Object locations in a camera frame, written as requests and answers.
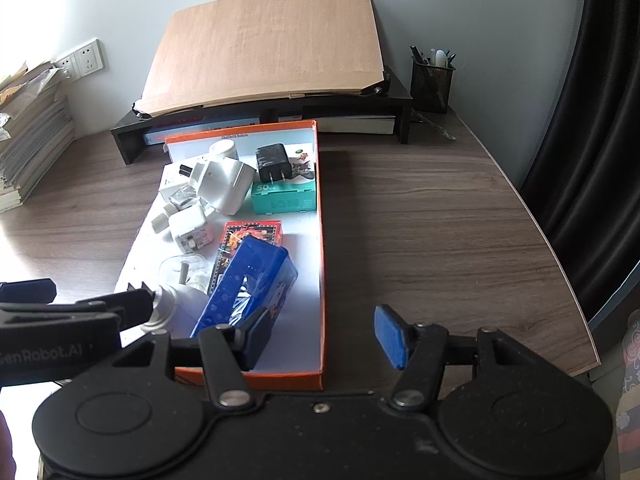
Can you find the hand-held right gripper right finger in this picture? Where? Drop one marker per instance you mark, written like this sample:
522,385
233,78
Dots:
392,335

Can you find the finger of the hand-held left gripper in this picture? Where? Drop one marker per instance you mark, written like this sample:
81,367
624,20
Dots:
27,292
135,302

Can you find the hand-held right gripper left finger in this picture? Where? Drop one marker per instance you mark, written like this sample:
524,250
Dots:
255,334

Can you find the orange cardboard box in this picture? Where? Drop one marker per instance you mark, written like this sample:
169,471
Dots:
300,305

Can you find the blue tissue packet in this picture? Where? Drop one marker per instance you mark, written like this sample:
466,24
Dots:
255,280

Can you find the small white cube charger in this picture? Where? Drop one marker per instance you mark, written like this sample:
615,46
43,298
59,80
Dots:
161,224

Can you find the white square charger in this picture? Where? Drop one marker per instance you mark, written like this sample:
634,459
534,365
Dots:
187,227

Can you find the playing card box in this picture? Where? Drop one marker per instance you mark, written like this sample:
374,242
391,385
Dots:
250,235

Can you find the clear plastic packet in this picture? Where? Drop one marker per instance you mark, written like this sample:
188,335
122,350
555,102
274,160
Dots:
182,199

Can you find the large white plug adapter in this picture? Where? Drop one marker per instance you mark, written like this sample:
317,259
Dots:
225,185

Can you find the black power adapter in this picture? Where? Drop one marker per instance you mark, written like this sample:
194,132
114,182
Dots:
272,160

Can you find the white pill bottle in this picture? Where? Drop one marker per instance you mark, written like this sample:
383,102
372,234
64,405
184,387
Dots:
222,150

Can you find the white barcode box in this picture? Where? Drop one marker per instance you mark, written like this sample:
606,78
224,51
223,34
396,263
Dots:
170,182

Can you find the teal bandage box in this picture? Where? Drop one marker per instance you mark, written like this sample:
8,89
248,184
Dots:
285,200

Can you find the stack of books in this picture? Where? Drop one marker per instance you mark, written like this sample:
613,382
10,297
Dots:
35,145

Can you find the black metal board clip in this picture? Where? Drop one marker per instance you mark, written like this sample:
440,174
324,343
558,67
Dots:
141,112
379,87

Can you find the white thick book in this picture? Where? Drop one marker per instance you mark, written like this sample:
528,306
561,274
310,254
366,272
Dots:
355,125

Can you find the black monitor riser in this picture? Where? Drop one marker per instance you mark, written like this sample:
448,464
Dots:
400,97

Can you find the patterned cloth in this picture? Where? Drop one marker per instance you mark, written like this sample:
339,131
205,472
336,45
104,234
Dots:
630,400

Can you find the black mesh pen holder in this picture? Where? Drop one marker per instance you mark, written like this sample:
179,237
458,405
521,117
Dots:
430,87

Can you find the dark curtain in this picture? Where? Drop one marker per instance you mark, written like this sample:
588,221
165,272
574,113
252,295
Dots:
600,135

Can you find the wooden drawing board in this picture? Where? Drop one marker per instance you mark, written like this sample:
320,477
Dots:
265,45

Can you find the white wall socket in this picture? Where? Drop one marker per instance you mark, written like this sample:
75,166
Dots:
90,58
66,67

